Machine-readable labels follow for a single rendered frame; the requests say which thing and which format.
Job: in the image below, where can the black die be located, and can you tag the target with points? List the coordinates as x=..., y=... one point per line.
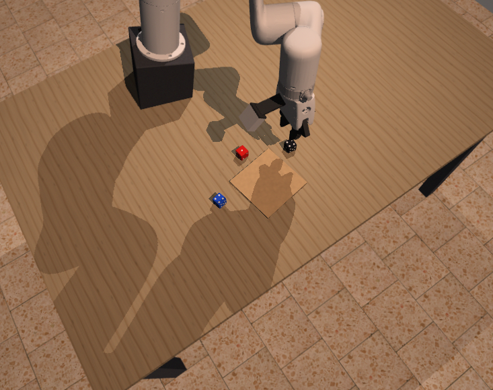
x=290, y=145

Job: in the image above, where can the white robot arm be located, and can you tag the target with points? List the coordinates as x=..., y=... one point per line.
x=296, y=26

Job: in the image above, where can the red die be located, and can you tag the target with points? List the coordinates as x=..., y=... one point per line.
x=242, y=152

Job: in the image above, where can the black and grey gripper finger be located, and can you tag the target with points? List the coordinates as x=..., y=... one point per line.
x=283, y=120
x=303, y=130

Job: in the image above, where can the tan mat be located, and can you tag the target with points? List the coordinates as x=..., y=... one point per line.
x=268, y=182

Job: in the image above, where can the blue die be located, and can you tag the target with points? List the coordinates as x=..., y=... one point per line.
x=219, y=200

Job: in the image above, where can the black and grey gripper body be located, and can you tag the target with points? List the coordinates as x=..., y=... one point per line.
x=295, y=111

